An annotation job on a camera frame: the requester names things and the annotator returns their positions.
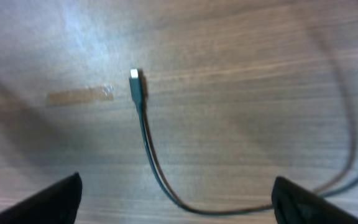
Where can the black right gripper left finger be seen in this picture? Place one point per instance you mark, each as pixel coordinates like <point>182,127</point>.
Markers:
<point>58,203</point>

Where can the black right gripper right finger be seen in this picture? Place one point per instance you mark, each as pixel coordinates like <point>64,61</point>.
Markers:
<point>293,204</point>

